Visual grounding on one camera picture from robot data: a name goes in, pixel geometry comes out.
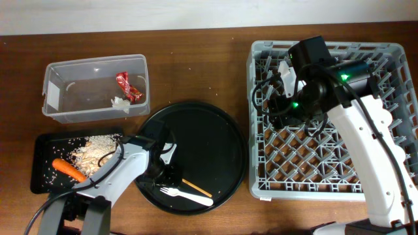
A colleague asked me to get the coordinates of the red snack wrapper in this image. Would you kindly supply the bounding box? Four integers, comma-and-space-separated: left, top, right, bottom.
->
116, 72, 143, 102

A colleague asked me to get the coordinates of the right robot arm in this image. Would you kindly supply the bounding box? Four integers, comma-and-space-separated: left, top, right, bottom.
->
268, 36, 417, 234

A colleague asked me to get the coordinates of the black rectangular tray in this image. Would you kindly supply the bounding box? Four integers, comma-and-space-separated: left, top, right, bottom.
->
30, 127, 125, 195

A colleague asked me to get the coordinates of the orange carrot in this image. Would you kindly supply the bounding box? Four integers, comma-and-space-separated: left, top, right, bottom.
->
52, 159, 87, 182

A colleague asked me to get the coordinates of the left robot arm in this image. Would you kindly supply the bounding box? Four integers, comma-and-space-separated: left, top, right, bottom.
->
35, 120, 182, 234

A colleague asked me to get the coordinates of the white plastic fork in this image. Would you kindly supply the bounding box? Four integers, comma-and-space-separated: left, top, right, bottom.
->
159, 187, 214, 206

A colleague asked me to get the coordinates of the white tissue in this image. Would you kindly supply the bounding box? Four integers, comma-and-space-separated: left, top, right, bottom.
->
111, 97, 131, 114

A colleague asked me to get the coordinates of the round black tray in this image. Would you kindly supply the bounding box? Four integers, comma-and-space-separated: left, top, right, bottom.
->
137, 102, 248, 215

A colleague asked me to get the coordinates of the rice and nutshell scraps pile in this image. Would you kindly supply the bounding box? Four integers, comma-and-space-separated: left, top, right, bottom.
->
70, 135, 121, 177

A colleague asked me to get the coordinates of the clear plastic bin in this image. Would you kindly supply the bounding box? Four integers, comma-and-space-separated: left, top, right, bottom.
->
42, 54, 151, 123

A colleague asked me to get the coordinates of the wooden chopstick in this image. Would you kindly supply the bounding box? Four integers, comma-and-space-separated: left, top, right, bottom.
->
182, 178, 212, 198

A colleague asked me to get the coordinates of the grey dishwasher rack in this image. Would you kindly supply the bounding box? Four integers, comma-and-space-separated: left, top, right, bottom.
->
246, 40, 417, 201

